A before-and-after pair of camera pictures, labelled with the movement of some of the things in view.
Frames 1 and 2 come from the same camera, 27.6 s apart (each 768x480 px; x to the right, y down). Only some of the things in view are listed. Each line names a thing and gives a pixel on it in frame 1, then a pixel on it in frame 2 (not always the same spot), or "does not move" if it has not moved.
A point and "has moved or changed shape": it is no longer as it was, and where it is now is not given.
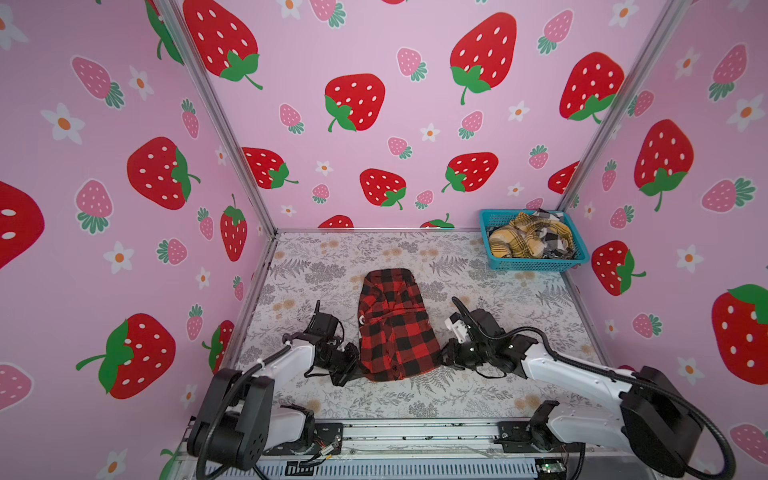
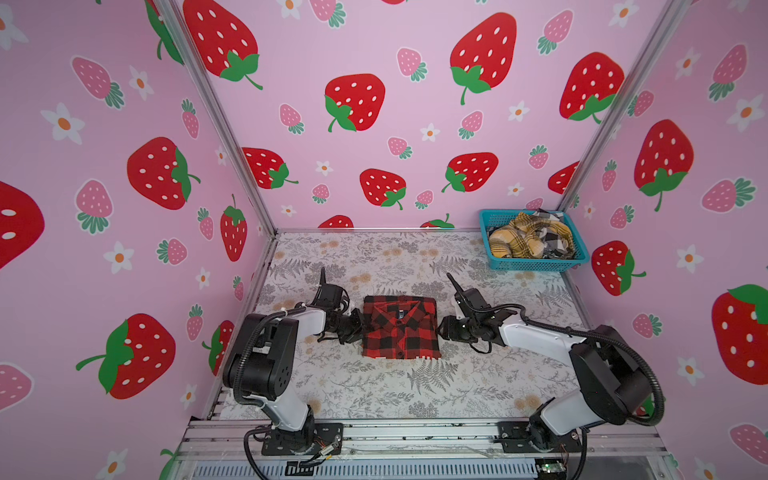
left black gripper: x=352 y=359 → x=358 y=329
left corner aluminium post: x=173 y=14 does not move
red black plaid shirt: x=396 y=332 has moved or changed shape
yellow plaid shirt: x=525 y=237 does not move
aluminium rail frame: x=465 y=449 does not move
